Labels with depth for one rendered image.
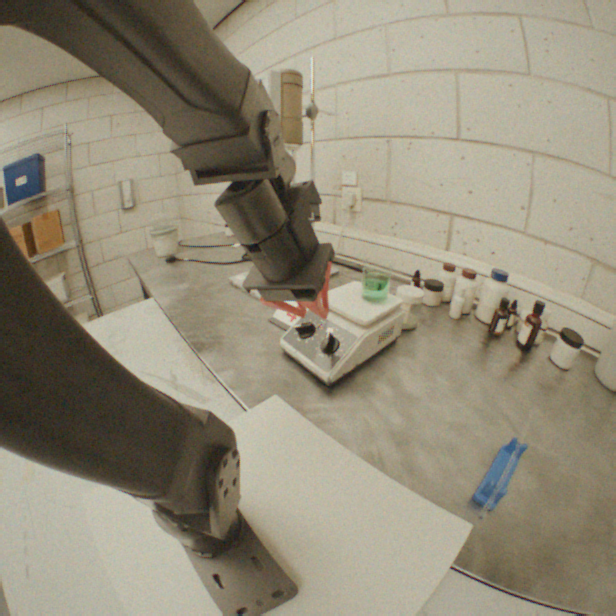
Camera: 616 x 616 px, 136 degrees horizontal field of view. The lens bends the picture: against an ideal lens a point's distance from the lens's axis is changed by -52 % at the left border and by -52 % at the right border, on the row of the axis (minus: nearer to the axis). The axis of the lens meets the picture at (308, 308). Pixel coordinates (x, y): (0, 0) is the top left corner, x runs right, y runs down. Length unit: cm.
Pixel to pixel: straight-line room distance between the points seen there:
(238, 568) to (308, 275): 29
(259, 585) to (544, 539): 32
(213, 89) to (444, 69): 80
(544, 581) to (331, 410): 38
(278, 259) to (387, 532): 30
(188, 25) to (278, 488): 37
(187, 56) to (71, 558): 45
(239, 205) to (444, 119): 71
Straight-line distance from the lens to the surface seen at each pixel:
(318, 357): 40
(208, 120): 18
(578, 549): 44
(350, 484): 30
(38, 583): 44
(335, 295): 47
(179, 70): 15
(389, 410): 39
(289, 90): 75
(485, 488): 34
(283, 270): 27
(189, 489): 15
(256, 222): 24
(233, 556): 27
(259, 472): 31
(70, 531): 40
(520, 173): 79
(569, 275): 81
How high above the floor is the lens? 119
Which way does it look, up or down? 28 degrees down
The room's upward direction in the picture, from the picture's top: straight up
